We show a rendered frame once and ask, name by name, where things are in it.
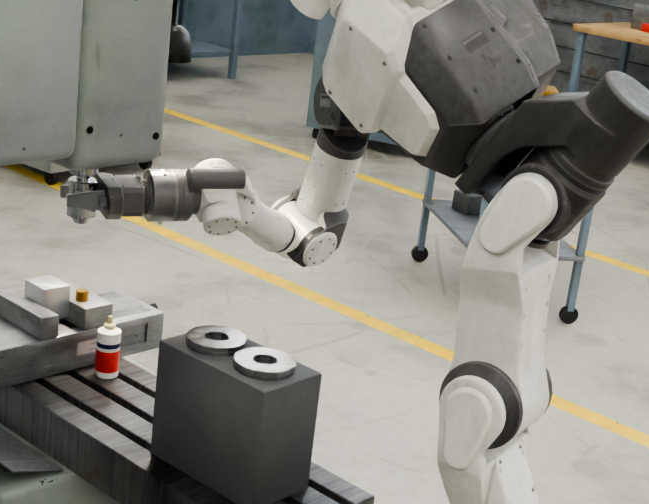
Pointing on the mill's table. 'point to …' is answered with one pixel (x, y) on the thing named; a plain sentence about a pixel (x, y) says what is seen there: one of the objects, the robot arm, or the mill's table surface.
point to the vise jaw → (92, 317)
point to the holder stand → (235, 414)
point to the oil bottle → (108, 350)
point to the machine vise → (58, 336)
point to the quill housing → (121, 83)
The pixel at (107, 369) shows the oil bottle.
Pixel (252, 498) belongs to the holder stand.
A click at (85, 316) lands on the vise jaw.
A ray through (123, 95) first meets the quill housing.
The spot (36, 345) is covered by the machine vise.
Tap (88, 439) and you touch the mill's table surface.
